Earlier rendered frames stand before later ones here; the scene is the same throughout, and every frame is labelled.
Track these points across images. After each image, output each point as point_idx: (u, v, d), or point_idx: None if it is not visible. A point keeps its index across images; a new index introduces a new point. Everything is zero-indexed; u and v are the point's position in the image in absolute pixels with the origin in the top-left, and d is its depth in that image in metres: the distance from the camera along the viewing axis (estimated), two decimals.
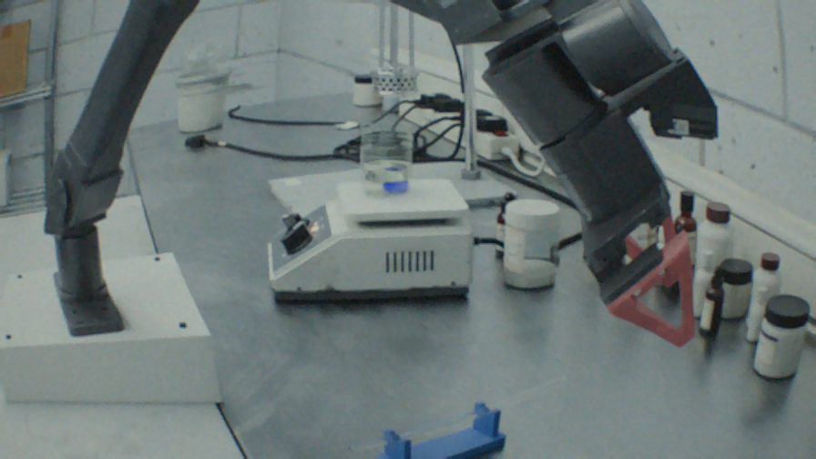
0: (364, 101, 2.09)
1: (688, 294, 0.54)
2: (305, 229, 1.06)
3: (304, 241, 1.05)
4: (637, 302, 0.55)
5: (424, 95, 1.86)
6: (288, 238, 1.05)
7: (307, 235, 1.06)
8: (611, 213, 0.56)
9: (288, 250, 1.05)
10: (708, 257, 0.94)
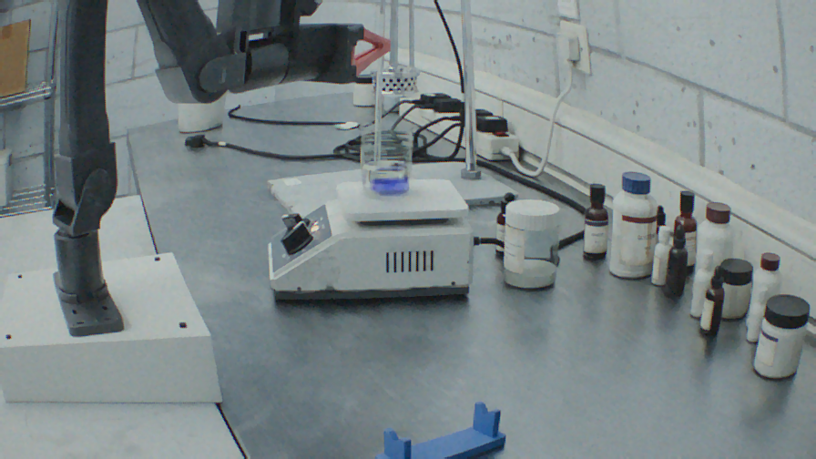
0: (364, 101, 2.09)
1: (371, 35, 1.03)
2: (305, 229, 1.06)
3: (304, 241, 1.05)
4: (353, 64, 1.03)
5: (424, 95, 1.86)
6: (288, 238, 1.05)
7: (307, 235, 1.06)
8: (329, 60, 0.98)
9: (288, 250, 1.05)
10: (708, 257, 0.94)
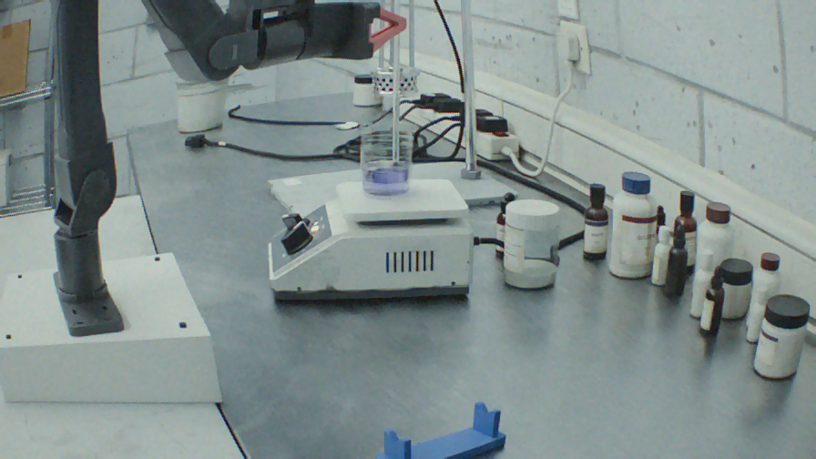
0: (364, 101, 2.09)
1: (386, 13, 1.02)
2: (305, 229, 1.06)
3: (304, 241, 1.05)
4: (370, 41, 1.02)
5: (424, 95, 1.86)
6: (288, 238, 1.05)
7: (307, 235, 1.06)
8: (346, 37, 0.97)
9: (288, 250, 1.05)
10: (708, 257, 0.94)
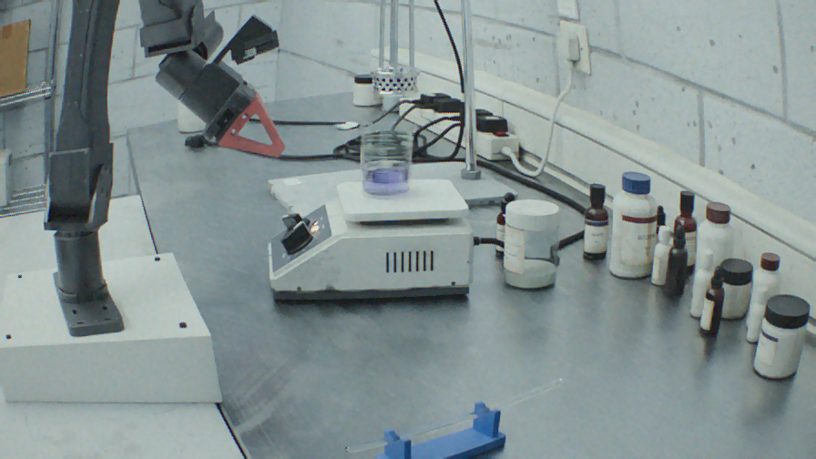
0: (364, 101, 2.09)
1: (268, 124, 1.09)
2: (305, 229, 1.06)
3: (304, 241, 1.05)
4: (238, 138, 1.10)
5: (424, 95, 1.86)
6: (288, 238, 1.05)
7: (307, 235, 1.06)
8: (215, 112, 1.06)
9: (288, 250, 1.05)
10: (708, 257, 0.94)
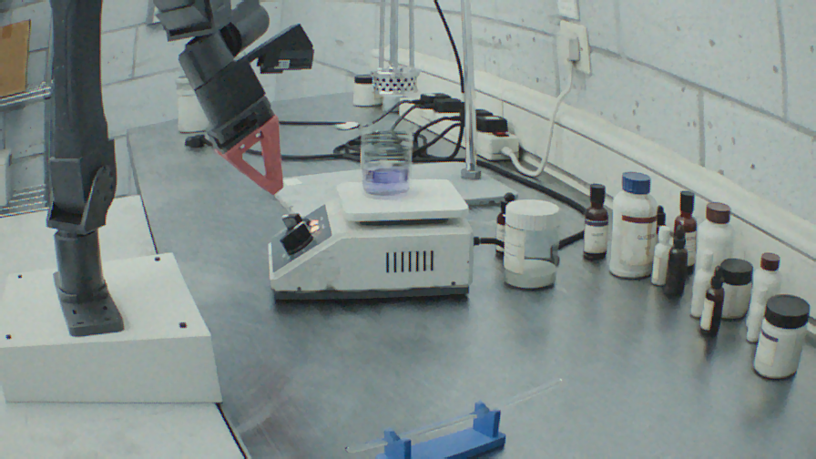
0: (364, 101, 2.09)
1: (276, 153, 1.01)
2: (305, 229, 1.06)
3: (302, 243, 1.05)
4: (241, 158, 1.01)
5: (424, 95, 1.86)
6: (286, 239, 1.05)
7: (307, 236, 1.06)
8: (230, 116, 0.99)
9: (286, 250, 1.06)
10: (708, 257, 0.94)
